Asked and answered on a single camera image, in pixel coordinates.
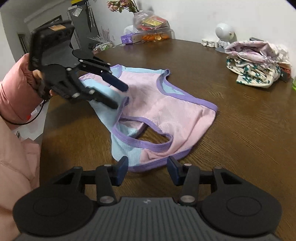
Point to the pink blue purple-trimmed vest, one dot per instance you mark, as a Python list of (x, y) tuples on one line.
[(175, 115)]

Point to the clear container of orange snacks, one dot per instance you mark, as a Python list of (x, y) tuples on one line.
[(157, 36)]

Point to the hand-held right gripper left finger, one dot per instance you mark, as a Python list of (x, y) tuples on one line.
[(120, 172)]

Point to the pink white straws bundle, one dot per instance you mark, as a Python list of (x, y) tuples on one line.
[(101, 34)]

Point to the cluttered storage box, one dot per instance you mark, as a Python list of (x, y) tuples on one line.
[(103, 47)]

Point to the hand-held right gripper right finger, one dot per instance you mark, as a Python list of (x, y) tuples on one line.
[(173, 172)]

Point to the person's left forearm pink sleeve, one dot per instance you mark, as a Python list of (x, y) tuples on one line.
[(16, 92)]

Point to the dark red box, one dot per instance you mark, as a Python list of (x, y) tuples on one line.
[(285, 73)]

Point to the grey metal cabinet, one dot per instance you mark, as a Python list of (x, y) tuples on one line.
[(79, 20)]

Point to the small black box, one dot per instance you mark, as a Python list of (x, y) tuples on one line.
[(256, 39)]

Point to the plastic bag of colourful packets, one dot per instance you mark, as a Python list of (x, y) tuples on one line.
[(152, 22)]

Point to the white robot-shaped speaker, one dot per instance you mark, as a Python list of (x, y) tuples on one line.
[(223, 32)]

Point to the person's left hand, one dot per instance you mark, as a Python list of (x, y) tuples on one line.
[(37, 77)]

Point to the purple tissue box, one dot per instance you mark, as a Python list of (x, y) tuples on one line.
[(127, 39)]

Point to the dried pink rose bouquet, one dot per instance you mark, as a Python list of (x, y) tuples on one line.
[(120, 4)]

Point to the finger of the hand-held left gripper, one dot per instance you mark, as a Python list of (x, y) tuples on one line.
[(106, 102), (113, 81)]

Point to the folded pink floral garment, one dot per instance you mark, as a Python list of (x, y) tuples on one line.
[(254, 52)]

